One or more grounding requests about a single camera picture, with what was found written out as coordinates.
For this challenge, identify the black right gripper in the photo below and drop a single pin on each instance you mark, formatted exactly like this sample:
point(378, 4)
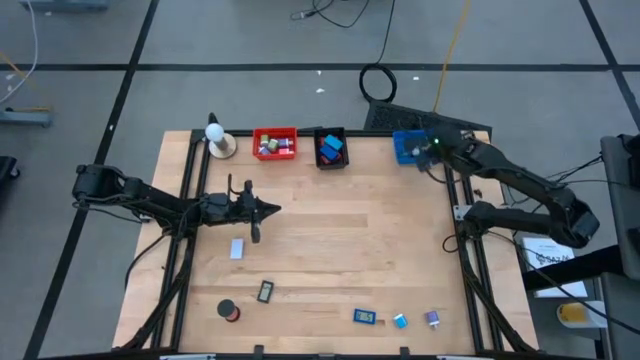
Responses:
point(429, 159)

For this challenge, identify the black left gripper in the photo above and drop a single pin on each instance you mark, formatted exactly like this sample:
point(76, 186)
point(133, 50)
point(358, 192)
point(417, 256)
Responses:
point(245, 207)

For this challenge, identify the red plastic basket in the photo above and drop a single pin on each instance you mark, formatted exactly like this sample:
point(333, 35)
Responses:
point(275, 158)

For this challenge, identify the white card box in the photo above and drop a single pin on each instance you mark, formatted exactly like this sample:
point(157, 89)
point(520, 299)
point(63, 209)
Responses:
point(236, 248)

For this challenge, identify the red digital thermometer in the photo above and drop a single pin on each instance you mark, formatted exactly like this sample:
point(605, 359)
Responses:
point(332, 161)

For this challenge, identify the red card box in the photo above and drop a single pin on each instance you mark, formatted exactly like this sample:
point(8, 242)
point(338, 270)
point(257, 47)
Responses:
point(321, 141)

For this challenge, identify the light blue card box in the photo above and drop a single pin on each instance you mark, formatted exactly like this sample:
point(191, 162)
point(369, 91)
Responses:
point(334, 142)

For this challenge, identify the light blue USB charger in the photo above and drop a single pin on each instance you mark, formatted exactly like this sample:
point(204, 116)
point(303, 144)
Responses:
point(400, 321)

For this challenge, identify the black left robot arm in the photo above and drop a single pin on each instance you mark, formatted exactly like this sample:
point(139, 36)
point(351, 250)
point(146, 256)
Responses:
point(150, 200)

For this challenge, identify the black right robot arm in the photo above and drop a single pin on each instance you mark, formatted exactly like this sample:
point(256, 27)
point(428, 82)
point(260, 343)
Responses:
point(525, 175)

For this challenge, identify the blue plastic basket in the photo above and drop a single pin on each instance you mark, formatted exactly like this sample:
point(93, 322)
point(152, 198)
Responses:
point(400, 150)

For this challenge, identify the black perforated mat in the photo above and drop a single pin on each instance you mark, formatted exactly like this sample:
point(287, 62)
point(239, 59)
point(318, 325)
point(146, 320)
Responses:
point(400, 117)

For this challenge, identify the black digital thermometer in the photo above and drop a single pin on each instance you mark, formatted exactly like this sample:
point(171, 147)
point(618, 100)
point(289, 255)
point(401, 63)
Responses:
point(265, 291)

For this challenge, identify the black plastic basket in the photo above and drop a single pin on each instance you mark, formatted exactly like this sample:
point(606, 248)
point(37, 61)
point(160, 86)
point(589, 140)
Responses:
point(345, 150)

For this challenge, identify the white bulb table lamp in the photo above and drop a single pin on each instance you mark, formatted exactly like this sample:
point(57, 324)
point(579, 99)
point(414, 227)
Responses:
point(215, 132)

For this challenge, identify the black and red spool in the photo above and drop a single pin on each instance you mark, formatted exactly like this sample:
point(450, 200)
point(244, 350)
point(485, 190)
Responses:
point(228, 310)

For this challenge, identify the black table clamp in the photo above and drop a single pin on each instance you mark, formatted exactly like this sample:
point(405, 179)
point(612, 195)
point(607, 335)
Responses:
point(404, 352)
point(258, 351)

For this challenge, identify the white paper sheet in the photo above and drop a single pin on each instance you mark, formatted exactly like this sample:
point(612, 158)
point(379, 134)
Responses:
point(547, 257)

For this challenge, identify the black diagonal bar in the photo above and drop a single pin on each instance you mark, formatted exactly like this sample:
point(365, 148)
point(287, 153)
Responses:
point(575, 267)

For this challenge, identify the yellow white container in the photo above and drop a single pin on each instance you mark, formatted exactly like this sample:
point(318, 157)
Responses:
point(575, 315)

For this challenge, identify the grey cabinet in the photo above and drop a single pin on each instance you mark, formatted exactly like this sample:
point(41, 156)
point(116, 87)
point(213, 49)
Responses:
point(622, 320)

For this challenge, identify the grey floor box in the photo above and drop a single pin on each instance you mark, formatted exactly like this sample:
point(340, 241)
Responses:
point(25, 118)

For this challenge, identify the black floor object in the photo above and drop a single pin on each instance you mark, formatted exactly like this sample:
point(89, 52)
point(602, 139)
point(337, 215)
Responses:
point(6, 170)

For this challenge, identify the black metal table frame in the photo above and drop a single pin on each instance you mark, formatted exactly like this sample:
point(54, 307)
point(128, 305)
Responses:
point(370, 133)

